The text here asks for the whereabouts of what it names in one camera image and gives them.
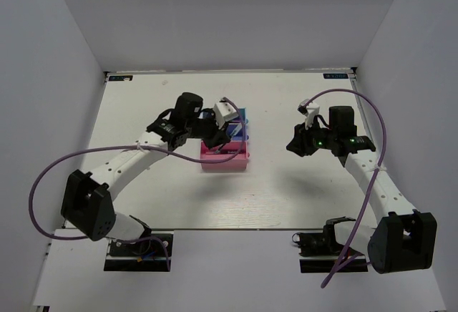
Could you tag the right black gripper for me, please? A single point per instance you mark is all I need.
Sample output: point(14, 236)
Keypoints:
point(300, 144)

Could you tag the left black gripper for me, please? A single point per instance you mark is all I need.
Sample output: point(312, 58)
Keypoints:
point(219, 137)

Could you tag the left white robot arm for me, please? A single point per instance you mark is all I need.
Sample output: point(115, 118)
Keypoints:
point(89, 196)

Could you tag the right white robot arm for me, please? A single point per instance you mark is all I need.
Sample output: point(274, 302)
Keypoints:
point(404, 237)

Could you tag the dark blue bin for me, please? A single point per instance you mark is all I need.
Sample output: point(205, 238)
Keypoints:
point(235, 132)

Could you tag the pink bin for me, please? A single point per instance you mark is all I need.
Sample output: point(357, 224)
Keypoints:
point(225, 163)

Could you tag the light blue bin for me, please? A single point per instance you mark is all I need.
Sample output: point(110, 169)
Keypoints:
point(243, 114)

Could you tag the right corner label sticker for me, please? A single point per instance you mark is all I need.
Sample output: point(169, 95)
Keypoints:
point(335, 75)

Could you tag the corner label sticker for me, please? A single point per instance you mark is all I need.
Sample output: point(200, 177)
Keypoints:
point(335, 75)
point(120, 78)

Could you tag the left corner label sticker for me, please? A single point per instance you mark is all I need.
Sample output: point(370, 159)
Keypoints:
point(120, 78)

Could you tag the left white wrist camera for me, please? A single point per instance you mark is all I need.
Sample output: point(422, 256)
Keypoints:
point(224, 113)

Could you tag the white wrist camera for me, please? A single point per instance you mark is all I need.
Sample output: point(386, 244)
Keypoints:
point(224, 113)
point(309, 110)

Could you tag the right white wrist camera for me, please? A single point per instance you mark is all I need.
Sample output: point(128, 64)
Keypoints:
point(309, 110)

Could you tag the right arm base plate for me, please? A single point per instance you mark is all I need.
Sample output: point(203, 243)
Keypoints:
point(319, 249)

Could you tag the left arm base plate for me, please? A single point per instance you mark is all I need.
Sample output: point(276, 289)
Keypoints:
point(147, 256)

